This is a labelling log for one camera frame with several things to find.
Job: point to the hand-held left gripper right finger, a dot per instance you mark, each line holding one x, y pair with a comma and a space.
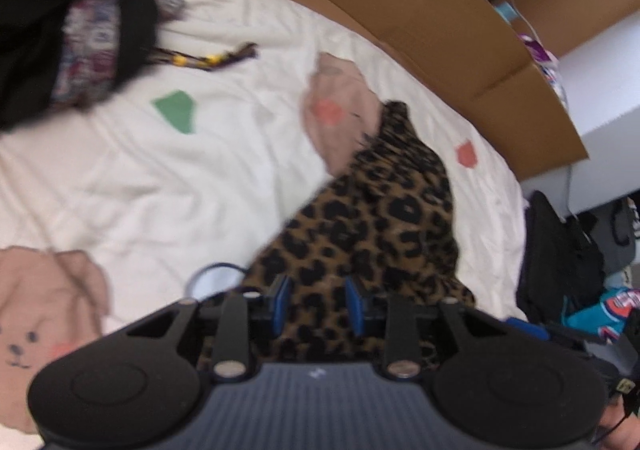
354, 305

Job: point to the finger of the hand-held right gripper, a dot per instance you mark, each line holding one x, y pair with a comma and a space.
526, 328

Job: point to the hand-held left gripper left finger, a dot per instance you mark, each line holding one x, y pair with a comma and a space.
283, 305

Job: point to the leopard print skirt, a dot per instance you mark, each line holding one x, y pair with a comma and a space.
380, 220

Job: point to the teal and orange jersey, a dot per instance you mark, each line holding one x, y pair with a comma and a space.
607, 312

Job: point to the black bag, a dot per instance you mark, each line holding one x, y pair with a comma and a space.
555, 255

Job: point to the printed white bedsheet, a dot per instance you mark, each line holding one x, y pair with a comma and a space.
210, 159

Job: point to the white cabinet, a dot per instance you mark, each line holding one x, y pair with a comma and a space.
600, 109

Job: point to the purple and white plastic bag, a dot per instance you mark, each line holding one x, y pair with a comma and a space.
542, 64

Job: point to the brown cardboard sheet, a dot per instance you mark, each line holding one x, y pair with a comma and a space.
415, 9

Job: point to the bear print cloth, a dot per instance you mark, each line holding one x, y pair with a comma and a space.
87, 54

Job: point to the black garment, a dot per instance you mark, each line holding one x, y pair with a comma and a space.
30, 19

